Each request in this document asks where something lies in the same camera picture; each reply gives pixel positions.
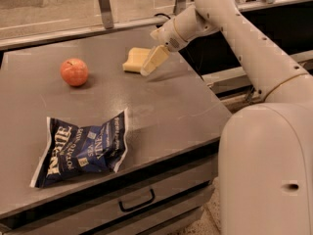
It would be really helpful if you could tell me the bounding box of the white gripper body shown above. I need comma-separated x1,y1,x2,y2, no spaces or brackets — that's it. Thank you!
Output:
151,18,188,52

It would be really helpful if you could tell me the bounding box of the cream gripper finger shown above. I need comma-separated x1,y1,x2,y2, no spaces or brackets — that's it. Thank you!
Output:
140,45,169,76

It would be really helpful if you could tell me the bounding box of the yellow sponge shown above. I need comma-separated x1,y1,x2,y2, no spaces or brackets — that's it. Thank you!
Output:
122,47,150,72

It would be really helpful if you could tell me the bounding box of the blue potato chip bag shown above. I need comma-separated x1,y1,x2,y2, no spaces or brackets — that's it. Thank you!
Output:
30,109,128,188

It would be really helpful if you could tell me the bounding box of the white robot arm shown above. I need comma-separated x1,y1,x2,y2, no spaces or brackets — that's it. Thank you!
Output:
152,0,313,235

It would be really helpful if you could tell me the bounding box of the grey low shelf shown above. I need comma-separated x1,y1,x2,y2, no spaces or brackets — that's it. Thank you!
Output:
202,49,313,114

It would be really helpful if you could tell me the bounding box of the red apple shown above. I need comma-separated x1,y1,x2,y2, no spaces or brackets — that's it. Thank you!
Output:
60,58,89,87

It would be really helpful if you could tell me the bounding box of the grey drawer cabinet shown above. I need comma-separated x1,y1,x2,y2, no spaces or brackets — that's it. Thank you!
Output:
0,28,230,235

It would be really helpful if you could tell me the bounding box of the metal rail bracket left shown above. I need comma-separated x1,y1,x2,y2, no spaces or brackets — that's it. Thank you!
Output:
98,0,113,29

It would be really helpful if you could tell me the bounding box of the black drawer handle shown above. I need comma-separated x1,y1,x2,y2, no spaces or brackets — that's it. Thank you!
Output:
118,188,156,212

